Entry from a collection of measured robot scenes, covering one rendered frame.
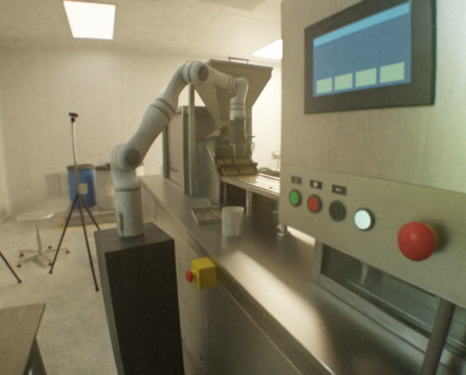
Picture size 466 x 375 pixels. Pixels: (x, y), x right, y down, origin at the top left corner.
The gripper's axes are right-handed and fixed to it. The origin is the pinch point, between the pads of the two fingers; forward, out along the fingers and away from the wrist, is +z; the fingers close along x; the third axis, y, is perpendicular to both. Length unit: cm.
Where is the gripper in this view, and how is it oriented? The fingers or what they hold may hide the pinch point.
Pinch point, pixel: (239, 156)
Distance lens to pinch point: 135.0
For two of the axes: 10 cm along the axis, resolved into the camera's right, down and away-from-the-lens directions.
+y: -4.3, -1.6, 8.9
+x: -9.1, 0.8, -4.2
